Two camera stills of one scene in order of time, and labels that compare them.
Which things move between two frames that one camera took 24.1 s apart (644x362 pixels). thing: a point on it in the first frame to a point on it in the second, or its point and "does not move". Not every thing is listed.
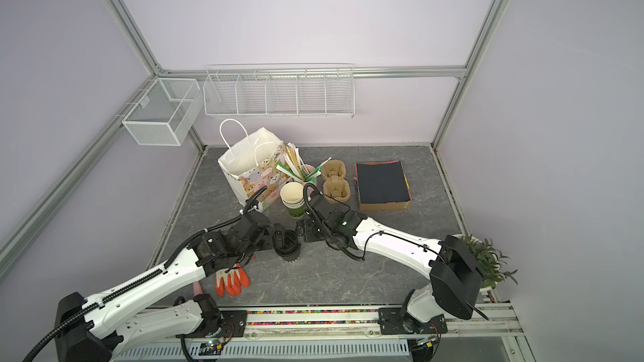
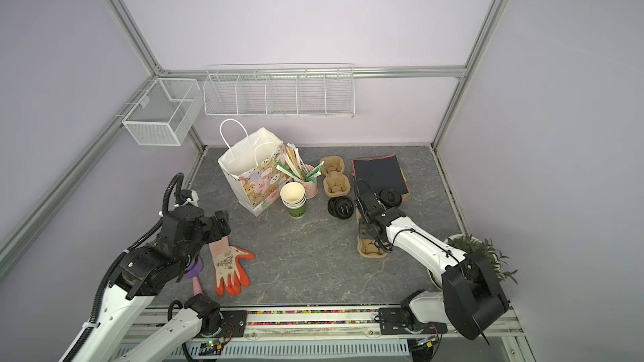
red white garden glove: (231, 281) does not move
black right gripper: (310, 238) to (361, 228)
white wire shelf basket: (280, 90) does not move
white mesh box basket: (167, 113) does not move
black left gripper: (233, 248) to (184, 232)
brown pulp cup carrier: (336, 188) does not move
